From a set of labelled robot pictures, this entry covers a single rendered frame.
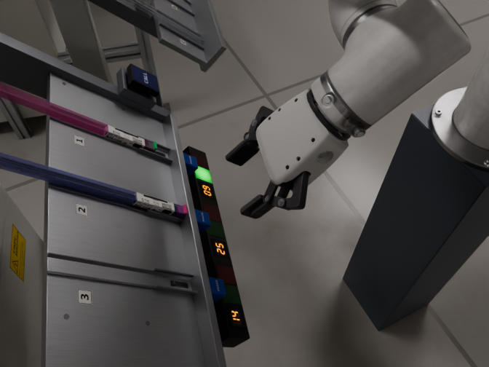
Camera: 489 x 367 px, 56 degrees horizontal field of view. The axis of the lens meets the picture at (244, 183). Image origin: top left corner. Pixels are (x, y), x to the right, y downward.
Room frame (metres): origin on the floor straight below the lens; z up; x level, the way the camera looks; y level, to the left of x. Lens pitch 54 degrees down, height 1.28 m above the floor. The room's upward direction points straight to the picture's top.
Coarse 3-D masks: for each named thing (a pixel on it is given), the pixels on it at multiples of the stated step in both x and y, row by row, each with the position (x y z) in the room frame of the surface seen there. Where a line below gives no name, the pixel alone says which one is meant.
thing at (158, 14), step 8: (128, 0) 0.70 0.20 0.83; (136, 0) 0.71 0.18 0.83; (144, 8) 0.71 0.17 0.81; (152, 8) 0.72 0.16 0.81; (152, 16) 0.71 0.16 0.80; (160, 16) 0.71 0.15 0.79; (168, 16) 0.73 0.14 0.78; (168, 24) 0.72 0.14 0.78; (176, 24) 0.72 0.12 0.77; (184, 32) 0.72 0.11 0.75; (192, 32) 0.73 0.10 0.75; (200, 40) 0.73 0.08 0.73
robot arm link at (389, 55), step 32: (416, 0) 0.42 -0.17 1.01; (352, 32) 0.44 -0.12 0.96; (384, 32) 0.41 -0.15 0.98; (416, 32) 0.39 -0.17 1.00; (448, 32) 0.38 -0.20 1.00; (352, 64) 0.39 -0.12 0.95; (384, 64) 0.38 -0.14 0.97; (416, 64) 0.37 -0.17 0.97; (448, 64) 0.38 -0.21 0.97; (352, 96) 0.37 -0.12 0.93; (384, 96) 0.36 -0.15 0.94
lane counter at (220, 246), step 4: (212, 240) 0.33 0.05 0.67; (216, 240) 0.34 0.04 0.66; (220, 240) 0.34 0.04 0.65; (212, 244) 0.33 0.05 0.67; (216, 244) 0.33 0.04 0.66; (220, 244) 0.33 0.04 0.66; (224, 244) 0.34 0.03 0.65; (212, 248) 0.32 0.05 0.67; (216, 248) 0.32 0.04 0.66; (220, 248) 0.33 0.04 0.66; (224, 248) 0.33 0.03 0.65; (216, 252) 0.32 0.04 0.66; (220, 252) 0.32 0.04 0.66; (224, 252) 0.32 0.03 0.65; (220, 256) 0.31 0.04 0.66; (224, 256) 0.31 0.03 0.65; (228, 256) 0.32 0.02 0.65
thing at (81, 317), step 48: (48, 96) 0.45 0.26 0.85; (96, 96) 0.50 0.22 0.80; (48, 144) 0.37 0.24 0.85; (96, 144) 0.40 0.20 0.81; (48, 192) 0.29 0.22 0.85; (144, 192) 0.36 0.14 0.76; (48, 240) 0.23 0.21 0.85; (96, 240) 0.25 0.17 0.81; (144, 240) 0.28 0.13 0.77; (48, 288) 0.18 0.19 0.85; (96, 288) 0.20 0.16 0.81; (144, 288) 0.21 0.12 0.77; (48, 336) 0.13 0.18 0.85; (96, 336) 0.14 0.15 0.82; (144, 336) 0.16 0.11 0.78; (192, 336) 0.17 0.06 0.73
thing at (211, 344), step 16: (176, 128) 0.50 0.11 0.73; (176, 144) 0.47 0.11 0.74; (176, 160) 0.44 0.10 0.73; (176, 176) 0.41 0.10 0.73; (176, 192) 0.38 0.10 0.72; (192, 208) 0.35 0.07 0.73; (192, 224) 0.32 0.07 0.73; (192, 240) 0.30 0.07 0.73; (192, 256) 0.28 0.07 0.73; (192, 272) 0.26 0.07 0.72; (192, 288) 0.23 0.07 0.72; (208, 288) 0.23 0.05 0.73; (208, 304) 0.21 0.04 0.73; (208, 320) 0.19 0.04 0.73; (208, 336) 0.17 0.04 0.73; (208, 352) 0.15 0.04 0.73
